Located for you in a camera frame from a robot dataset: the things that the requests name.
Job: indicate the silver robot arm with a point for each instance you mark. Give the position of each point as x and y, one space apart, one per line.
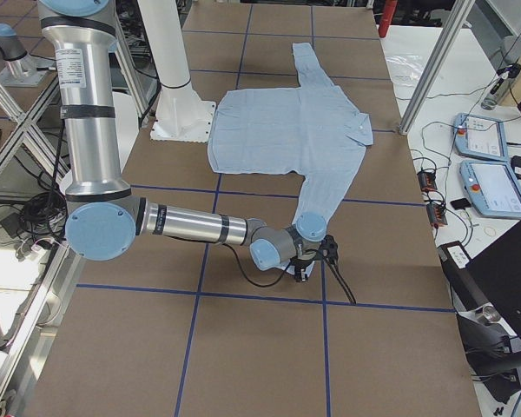
104 215

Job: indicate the red fire extinguisher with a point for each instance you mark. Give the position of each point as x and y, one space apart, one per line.
386 17

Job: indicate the white central column base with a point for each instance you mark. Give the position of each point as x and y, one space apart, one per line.
181 115

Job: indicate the black laptop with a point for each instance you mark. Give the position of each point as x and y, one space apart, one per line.
493 276

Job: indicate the clear plastic bag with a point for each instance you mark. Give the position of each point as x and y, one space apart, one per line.
405 69

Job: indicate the blue teach pendant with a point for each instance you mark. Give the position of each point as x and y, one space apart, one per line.
480 137
492 188

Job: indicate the orange black adapter box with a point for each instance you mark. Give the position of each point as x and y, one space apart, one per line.
427 180

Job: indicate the upper blue teach pendant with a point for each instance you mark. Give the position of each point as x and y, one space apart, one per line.
480 137

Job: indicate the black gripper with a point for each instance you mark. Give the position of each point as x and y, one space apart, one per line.
302 264

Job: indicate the wrist black camera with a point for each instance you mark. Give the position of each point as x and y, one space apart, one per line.
329 250

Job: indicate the lower blue teach pendant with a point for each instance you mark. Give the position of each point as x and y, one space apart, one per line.
492 188

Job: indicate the light blue button-up shirt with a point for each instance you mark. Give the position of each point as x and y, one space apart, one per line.
313 130

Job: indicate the aluminium frame post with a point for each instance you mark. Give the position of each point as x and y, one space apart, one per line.
442 47

